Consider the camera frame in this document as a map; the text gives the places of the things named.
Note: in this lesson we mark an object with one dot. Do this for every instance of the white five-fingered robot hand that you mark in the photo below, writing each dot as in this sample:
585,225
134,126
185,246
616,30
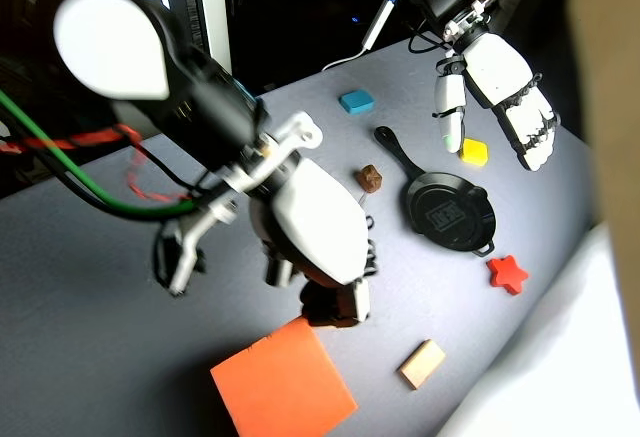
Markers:
320,222
500,72

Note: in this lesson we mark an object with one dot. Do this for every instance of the brown object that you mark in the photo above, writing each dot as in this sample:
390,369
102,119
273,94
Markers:
370,178

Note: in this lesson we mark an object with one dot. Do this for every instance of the black cast iron pan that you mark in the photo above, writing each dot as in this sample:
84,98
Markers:
450,217

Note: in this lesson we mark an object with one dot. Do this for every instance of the yellow block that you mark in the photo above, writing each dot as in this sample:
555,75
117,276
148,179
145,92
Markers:
475,153

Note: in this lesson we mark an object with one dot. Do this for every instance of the beige panel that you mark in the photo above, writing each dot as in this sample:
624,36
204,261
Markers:
615,107

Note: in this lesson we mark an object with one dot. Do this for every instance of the blue block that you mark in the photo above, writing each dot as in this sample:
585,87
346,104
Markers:
357,102

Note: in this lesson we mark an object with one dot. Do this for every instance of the large orange block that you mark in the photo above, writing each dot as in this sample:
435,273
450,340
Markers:
280,387

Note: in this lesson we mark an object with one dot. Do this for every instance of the tan wooden rectangular block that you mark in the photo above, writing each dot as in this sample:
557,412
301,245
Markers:
422,364

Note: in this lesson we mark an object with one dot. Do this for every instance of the red star block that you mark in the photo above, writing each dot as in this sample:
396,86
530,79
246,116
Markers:
506,273

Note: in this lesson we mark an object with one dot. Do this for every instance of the grey table cloth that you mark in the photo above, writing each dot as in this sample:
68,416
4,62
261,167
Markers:
100,332

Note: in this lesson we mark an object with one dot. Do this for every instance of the white backdrop sheet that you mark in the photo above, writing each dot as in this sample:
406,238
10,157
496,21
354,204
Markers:
550,357

